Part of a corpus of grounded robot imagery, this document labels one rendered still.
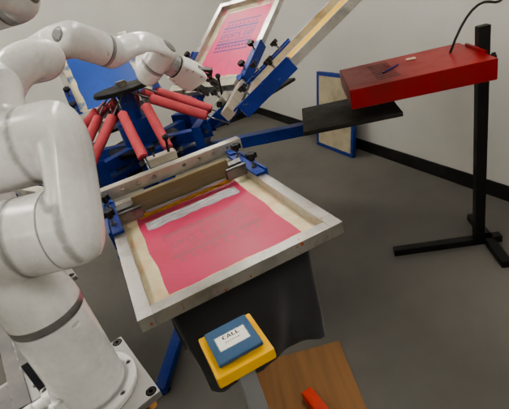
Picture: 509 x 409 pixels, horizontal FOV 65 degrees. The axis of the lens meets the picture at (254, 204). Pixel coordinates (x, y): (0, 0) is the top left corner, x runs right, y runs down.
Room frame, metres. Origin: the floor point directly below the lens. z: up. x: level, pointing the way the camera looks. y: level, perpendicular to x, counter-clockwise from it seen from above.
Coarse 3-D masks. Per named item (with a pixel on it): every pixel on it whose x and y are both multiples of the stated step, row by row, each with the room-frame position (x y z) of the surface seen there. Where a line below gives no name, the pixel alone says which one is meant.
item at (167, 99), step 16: (144, 96) 2.12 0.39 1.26; (160, 96) 2.12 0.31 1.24; (176, 96) 2.20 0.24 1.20; (96, 112) 2.17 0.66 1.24; (112, 112) 2.42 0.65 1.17; (144, 112) 2.04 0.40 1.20; (192, 112) 2.05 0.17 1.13; (208, 112) 2.17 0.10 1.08; (96, 128) 2.08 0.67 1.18; (112, 128) 2.01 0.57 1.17; (128, 128) 1.94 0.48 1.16; (160, 128) 1.93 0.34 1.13; (96, 144) 1.93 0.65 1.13; (96, 160) 1.89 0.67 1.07; (144, 160) 1.81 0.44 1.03
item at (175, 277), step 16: (176, 208) 1.37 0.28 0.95; (144, 224) 1.31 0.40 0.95; (176, 224) 1.24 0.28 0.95; (160, 240) 1.16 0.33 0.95; (160, 256) 1.06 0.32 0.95; (208, 256) 0.99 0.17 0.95; (224, 256) 0.96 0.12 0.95; (160, 272) 0.98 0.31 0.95; (176, 272) 0.95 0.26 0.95; (192, 272) 0.93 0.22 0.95; (208, 272) 0.91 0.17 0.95; (176, 288) 0.88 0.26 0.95
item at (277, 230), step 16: (208, 192) 1.43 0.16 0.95; (240, 192) 1.35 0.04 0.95; (208, 208) 1.30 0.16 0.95; (224, 208) 1.26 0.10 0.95; (256, 208) 1.20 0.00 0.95; (272, 224) 1.07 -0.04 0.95; (288, 224) 1.04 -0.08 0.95; (240, 240) 1.03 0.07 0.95; (256, 240) 1.00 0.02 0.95; (272, 240) 0.98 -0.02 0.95; (240, 256) 0.94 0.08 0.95
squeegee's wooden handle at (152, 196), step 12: (204, 168) 1.42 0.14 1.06; (216, 168) 1.43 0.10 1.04; (168, 180) 1.40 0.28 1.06; (180, 180) 1.39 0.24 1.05; (192, 180) 1.40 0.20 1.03; (204, 180) 1.42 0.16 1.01; (216, 180) 1.43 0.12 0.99; (144, 192) 1.35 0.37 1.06; (156, 192) 1.36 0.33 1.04; (168, 192) 1.37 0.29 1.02; (180, 192) 1.39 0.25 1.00; (144, 204) 1.34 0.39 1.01; (156, 204) 1.36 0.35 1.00
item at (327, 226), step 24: (288, 192) 1.18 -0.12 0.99; (312, 216) 1.01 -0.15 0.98; (120, 240) 1.17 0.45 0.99; (288, 240) 0.90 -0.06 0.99; (312, 240) 0.89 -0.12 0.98; (240, 264) 0.86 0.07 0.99; (264, 264) 0.85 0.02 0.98; (144, 288) 0.88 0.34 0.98; (192, 288) 0.81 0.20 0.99; (216, 288) 0.81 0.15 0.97; (144, 312) 0.77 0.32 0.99; (168, 312) 0.77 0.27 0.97
